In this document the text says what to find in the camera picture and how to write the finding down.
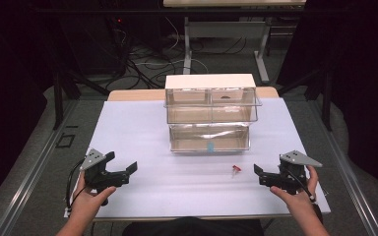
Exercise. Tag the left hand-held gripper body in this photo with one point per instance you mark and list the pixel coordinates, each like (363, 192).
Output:
(100, 177)

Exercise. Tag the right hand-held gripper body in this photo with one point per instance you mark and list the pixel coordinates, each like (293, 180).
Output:
(290, 178)

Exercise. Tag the person's right hand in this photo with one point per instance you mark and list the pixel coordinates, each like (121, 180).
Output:
(300, 200)

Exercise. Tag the person's left hand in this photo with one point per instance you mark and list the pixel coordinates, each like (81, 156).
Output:
(87, 200)

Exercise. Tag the small red pin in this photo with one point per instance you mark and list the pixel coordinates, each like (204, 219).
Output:
(236, 169)

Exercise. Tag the white table mat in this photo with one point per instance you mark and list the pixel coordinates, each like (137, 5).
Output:
(138, 137)

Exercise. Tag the wooden table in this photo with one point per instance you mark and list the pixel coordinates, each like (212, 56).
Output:
(134, 95)

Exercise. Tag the black metal stand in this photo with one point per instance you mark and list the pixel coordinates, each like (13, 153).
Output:
(59, 95)
(325, 98)

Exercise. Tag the wide clear divided drawer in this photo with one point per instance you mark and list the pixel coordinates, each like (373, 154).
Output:
(190, 113)

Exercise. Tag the white-topped clear drawer cabinet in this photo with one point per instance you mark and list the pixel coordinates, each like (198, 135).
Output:
(210, 81)

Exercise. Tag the white desk with metal legs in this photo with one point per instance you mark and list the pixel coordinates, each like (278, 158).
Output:
(226, 29)

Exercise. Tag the aluminium floor rail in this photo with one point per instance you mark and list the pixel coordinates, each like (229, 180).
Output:
(29, 177)
(347, 170)

